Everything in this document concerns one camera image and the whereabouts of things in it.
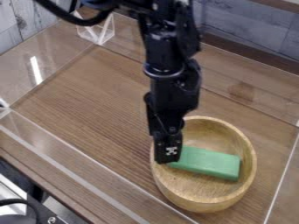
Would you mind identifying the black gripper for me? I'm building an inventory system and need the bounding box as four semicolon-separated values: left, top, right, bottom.
144;59;202;164

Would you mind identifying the black metal bracket with bolt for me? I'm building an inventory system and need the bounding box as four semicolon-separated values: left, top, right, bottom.
27;195;65;224

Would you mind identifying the clear acrylic corner bracket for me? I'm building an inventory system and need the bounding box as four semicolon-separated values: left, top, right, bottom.
76;14;115;46

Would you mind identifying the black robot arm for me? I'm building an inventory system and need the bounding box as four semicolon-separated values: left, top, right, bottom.
33;0;202;164

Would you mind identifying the oval wooden bowl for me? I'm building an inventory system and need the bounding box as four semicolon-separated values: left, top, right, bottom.
149;115;258;214

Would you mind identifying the green rectangular block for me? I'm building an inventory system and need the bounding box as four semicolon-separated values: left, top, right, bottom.
167;146;242;181

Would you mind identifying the black cable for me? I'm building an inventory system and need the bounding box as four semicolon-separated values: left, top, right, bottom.
0;199;39;224

